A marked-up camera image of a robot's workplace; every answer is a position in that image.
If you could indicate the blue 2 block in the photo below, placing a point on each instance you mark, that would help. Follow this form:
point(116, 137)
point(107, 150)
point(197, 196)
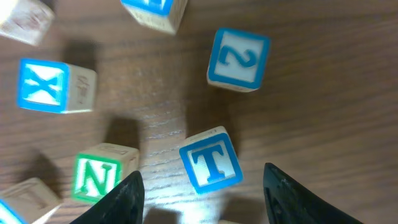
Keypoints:
point(238, 60)

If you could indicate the blue H block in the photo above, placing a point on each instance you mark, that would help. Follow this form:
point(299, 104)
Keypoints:
point(161, 15)

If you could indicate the blue 5 block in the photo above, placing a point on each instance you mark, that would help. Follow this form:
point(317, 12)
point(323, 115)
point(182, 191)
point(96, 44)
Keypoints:
point(30, 201)

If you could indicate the green N block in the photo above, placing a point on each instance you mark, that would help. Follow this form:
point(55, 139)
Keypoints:
point(100, 168)

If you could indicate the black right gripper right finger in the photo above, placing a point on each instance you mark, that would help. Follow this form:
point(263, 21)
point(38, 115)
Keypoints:
point(289, 202)

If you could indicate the blue T block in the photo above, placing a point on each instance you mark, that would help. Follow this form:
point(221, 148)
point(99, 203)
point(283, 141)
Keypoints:
point(210, 161)

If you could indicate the blue X block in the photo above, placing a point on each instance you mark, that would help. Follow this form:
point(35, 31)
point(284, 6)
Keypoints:
point(55, 87)

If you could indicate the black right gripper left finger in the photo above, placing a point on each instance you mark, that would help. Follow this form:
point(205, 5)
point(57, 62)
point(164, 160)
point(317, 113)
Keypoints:
point(123, 205)

